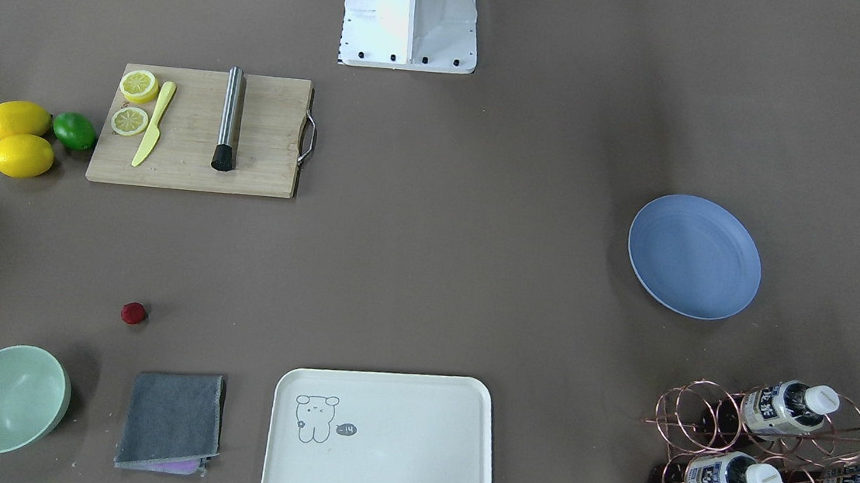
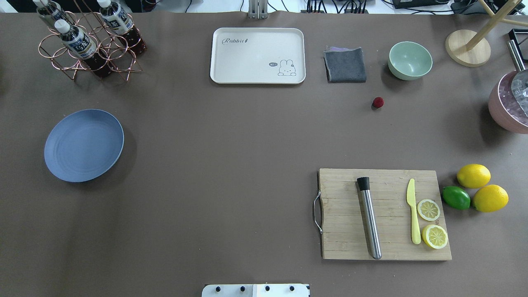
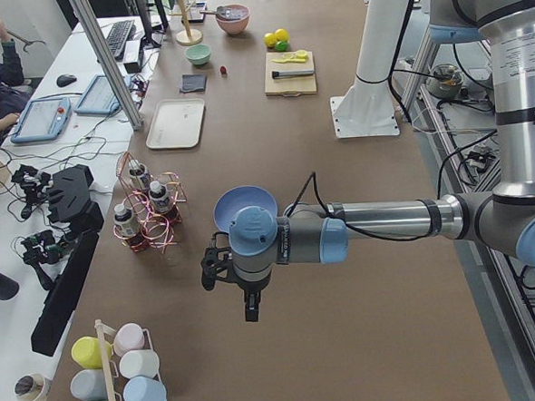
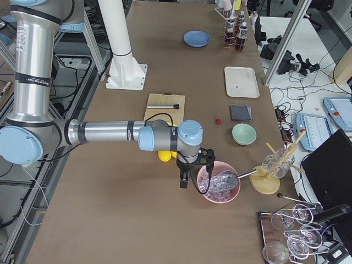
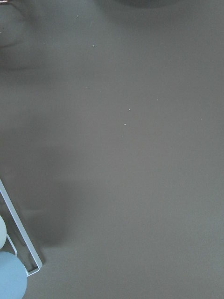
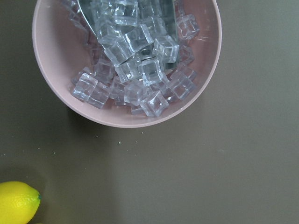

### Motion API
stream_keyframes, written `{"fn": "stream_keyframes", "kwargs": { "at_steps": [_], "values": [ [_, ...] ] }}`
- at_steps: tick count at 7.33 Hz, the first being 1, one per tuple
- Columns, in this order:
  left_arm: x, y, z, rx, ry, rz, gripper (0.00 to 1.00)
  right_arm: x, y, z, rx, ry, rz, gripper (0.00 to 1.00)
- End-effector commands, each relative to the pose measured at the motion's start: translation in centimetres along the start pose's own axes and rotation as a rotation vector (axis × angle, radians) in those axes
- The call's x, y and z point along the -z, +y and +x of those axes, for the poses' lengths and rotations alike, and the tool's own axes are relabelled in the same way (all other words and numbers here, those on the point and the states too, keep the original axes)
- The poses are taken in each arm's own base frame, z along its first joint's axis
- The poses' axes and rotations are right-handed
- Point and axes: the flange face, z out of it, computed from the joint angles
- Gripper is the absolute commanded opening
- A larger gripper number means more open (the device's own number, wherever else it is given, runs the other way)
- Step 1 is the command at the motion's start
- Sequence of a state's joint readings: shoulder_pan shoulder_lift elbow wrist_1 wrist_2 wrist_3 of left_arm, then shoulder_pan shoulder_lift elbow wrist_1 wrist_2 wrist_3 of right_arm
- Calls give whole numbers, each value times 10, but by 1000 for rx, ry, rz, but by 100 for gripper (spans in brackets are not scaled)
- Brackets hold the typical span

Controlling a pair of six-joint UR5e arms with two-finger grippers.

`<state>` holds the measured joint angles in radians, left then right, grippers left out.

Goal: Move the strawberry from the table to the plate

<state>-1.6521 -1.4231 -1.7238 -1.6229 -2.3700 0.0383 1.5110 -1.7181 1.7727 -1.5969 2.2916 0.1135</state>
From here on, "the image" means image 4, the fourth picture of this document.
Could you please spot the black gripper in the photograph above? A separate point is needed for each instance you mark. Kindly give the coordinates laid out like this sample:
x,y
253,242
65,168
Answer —
x,y
183,166

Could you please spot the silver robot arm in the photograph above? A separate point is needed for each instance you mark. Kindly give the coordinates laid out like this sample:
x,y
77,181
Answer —
x,y
30,132

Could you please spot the blue plate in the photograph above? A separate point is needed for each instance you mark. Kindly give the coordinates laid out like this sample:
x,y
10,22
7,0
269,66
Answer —
x,y
196,38

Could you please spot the pink bowl with ice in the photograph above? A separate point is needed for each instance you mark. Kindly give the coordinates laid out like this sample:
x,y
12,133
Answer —
x,y
223,196

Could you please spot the metal ice scoop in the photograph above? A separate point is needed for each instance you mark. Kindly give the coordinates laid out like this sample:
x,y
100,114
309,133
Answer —
x,y
227,180

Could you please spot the wooden cutting board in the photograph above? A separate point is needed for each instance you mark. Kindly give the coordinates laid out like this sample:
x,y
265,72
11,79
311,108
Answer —
x,y
159,99

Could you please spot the green bowl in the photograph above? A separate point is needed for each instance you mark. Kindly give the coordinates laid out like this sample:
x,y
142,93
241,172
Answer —
x,y
244,134

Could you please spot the steel muddler black tip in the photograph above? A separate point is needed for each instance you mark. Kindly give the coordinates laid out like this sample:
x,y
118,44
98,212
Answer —
x,y
163,106

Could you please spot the wooden mug tree stand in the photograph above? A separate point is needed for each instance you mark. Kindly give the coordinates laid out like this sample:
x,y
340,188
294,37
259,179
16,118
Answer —
x,y
265,183

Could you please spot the grey folded cloth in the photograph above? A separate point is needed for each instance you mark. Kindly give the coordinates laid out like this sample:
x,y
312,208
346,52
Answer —
x,y
240,112

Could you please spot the glass mug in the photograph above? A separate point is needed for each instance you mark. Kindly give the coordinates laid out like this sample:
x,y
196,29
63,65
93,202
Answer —
x,y
278,163

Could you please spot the cream rectangular tray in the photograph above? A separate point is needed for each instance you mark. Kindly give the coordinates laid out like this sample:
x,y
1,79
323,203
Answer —
x,y
241,82

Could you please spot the white pillar base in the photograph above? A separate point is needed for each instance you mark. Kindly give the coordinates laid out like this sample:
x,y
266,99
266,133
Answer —
x,y
125,72

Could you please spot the blue teach pendant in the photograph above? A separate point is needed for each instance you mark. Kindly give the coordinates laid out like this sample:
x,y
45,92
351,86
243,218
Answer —
x,y
318,129
339,109

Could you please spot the black laptop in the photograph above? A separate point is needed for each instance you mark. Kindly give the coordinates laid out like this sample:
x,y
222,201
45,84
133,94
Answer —
x,y
328,170

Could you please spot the dark drink bottle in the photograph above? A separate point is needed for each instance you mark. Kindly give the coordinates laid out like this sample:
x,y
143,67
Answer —
x,y
241,38
241,18
229,35

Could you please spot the wire wine glass rack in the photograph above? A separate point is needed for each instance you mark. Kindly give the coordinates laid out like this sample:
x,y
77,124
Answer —
x,y
269,234

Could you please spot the copper wire bottle rack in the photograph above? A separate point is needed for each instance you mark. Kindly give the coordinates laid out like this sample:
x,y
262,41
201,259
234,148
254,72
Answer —
x,y
235,34

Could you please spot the aluminium frame post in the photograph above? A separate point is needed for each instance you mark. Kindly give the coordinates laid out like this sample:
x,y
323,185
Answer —
x,y
297,16

